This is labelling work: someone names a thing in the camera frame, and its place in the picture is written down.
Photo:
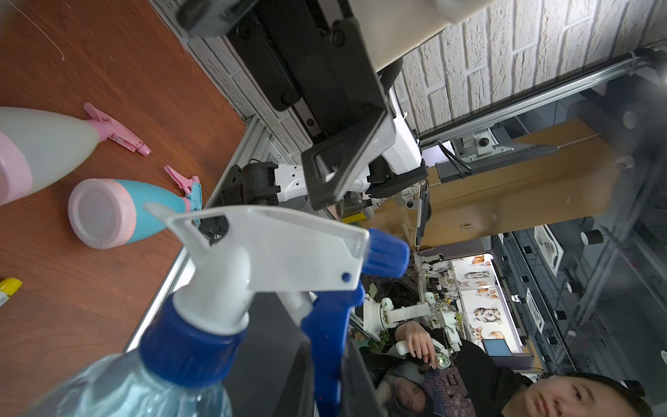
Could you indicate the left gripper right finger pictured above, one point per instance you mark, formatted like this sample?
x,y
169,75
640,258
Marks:
x,y
356,394

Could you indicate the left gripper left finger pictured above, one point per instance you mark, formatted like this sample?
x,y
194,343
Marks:
x,y
331,168

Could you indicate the clear spray bottle blue cap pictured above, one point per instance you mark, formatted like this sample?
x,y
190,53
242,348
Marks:
x,y
178,368

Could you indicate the yellow spray bottle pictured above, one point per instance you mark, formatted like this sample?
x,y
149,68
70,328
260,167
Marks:
x,y
8,287

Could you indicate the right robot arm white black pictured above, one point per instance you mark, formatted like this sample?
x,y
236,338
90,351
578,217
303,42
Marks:
x,y
334,64

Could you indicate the person in black shirt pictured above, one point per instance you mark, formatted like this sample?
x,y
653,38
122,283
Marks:
x,y
414,385

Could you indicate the teal pink spray bottle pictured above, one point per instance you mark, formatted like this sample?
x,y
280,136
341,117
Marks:
x,y
108,213

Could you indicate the wooden board outside cell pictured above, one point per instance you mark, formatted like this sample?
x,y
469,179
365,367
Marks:
x,y
576,181

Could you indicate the white pink spray bottle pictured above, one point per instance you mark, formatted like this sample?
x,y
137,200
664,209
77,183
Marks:
x,y
39,148

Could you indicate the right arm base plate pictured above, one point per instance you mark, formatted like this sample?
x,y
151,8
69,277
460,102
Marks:
x,y
253,184

